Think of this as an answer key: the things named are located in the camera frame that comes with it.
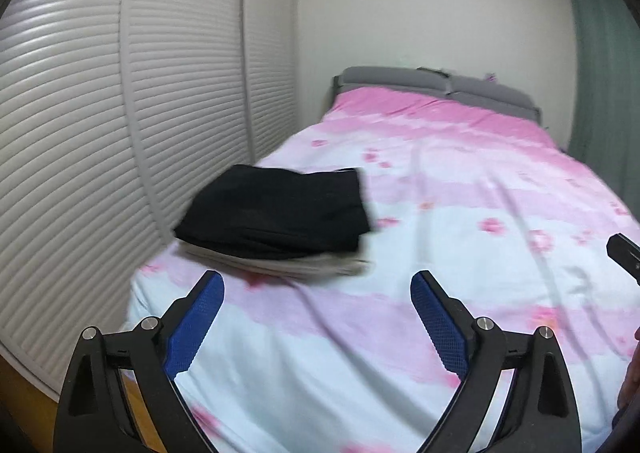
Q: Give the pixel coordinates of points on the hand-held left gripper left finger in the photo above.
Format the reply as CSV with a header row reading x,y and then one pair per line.
x,y
197,318

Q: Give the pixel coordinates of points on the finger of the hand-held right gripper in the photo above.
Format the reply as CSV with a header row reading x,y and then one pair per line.
x,y
625,255

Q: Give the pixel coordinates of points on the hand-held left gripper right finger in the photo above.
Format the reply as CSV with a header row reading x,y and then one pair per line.
x,y
440,318

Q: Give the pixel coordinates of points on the black pants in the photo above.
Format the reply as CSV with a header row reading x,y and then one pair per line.
x,y
280,208

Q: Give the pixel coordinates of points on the beige folded pants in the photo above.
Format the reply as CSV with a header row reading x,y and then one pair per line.
x,y
310,268

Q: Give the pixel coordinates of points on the person's right hand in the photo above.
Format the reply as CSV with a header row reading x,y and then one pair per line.
x,y
631,383

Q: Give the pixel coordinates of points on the bed with pink floral duvet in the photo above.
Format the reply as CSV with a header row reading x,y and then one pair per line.
x,y
450,233

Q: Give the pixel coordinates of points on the green curtain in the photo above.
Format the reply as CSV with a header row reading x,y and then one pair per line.
x,y
605,83

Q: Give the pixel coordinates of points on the white louvered wardrobe door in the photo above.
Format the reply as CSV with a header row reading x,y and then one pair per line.
x,y
60,133
270,33
190,58

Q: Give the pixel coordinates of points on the grey padded headboard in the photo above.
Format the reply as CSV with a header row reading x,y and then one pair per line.
x,y
380,75

